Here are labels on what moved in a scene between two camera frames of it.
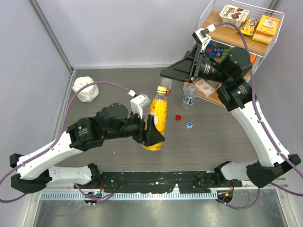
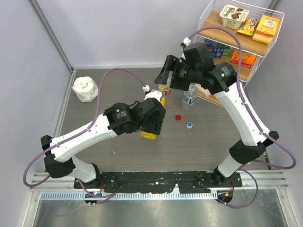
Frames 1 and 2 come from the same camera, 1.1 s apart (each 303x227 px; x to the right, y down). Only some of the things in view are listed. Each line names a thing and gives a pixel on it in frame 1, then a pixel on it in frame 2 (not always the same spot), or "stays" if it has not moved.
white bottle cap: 189,125 stays
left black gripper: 151,136 -> 155,127
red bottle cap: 178,117 stays
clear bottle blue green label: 189,97 stays
